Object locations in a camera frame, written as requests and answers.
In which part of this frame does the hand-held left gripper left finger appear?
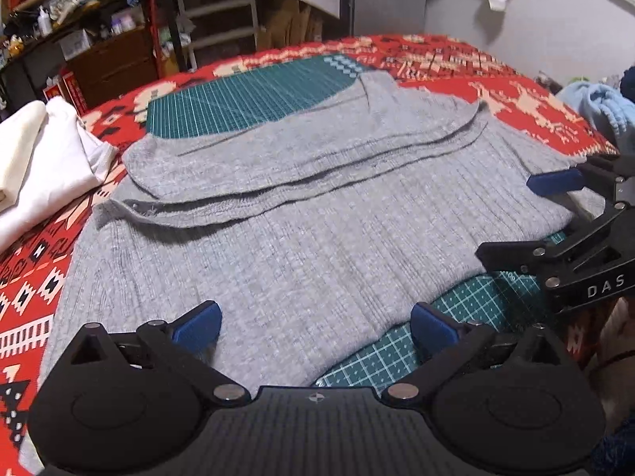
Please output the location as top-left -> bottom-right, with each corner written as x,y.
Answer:
69,301 -> 249,405

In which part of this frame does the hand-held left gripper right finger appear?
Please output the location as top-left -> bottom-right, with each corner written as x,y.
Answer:
383,302 -> 566,400

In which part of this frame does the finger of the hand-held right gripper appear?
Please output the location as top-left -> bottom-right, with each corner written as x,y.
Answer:
475,198 -> 635,289
527,155 -> 635,207

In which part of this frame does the grey knit polo shirt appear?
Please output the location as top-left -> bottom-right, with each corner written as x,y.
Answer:
19,69 -> 603,474

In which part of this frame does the person's right hand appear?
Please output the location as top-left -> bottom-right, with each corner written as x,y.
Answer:
598,300 -> 635,382

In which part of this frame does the light blue blanket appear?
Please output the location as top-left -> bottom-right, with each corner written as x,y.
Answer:
556,82 -> 635,152

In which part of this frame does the red patterned blanket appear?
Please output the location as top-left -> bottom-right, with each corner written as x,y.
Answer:
0,34 -> 621,476

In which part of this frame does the folded white shirt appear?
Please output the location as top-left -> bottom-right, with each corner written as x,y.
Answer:
0,96 -> 120,253

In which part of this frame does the green cutting mat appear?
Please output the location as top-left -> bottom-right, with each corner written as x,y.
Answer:
147,54 -> 569,390

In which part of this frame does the folded cream cloth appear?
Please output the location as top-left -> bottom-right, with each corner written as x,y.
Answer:
0,100 -> 48,209

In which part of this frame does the red printed box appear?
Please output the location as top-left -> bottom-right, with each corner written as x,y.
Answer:
42,84 -> 65,115
60,69 -> 89,116

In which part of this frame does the wooden drawer chest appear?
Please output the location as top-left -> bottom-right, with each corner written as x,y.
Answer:
64,25 -> 160,111

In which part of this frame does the small white carton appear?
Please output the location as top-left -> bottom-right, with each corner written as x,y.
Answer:
58,29 -> 95,59

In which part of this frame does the white plastic drawer unit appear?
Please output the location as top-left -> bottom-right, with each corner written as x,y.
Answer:
173,0 -> 260,69

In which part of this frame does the stack of flattened cardboard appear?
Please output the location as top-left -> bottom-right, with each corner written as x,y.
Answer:
257,0 -> 350,50

